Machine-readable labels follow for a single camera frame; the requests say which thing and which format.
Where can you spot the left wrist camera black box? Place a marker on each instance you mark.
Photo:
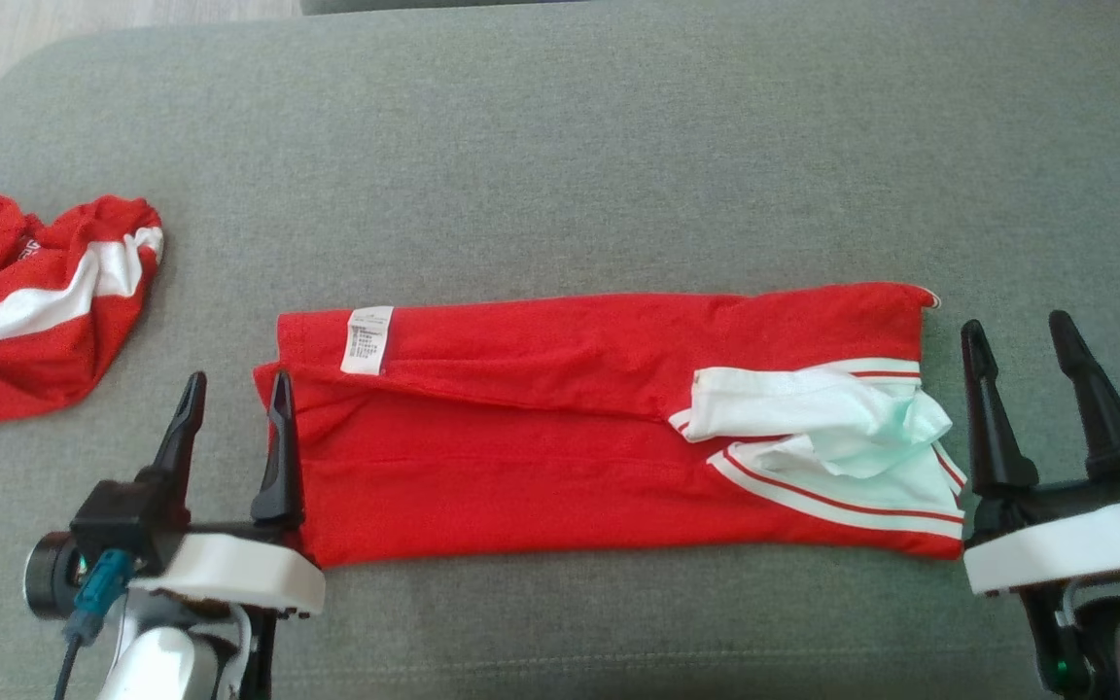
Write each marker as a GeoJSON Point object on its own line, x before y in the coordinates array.
{"type": "Point", "coordinates": [118, 515]}

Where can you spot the red shorts white stripe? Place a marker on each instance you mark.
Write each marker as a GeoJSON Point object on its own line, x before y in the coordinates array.
{"type": "Point", "coordinates": [25, 360]}

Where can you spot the grey sofa seat cushion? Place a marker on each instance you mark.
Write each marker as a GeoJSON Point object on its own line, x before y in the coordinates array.
{"type": "Point", "coordinates": [560, 146]}

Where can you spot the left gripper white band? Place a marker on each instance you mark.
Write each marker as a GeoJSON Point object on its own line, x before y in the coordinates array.
{"type": "Point", "coordinates": [239, 574]}

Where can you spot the red T-shirt white sleeves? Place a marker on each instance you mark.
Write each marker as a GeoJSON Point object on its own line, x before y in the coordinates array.
{"type": "Point", "coordinates": [541, 467]}

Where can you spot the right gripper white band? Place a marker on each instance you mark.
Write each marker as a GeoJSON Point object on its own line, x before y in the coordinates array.
{"type": "Point", "coordinates": [1066, 544]}

